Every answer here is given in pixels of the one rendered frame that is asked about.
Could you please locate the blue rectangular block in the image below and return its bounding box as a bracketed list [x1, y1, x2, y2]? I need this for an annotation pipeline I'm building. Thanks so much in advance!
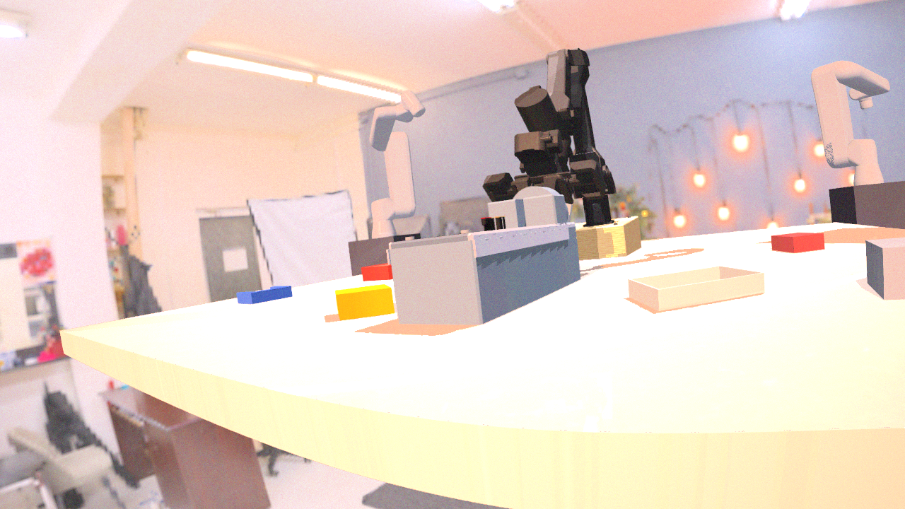
[236, 286, 293, 305]

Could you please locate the red rectangular block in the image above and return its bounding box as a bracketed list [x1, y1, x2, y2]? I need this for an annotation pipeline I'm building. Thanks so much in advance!
[362, 264, 393, 281]
[771, 232, 825, 253]

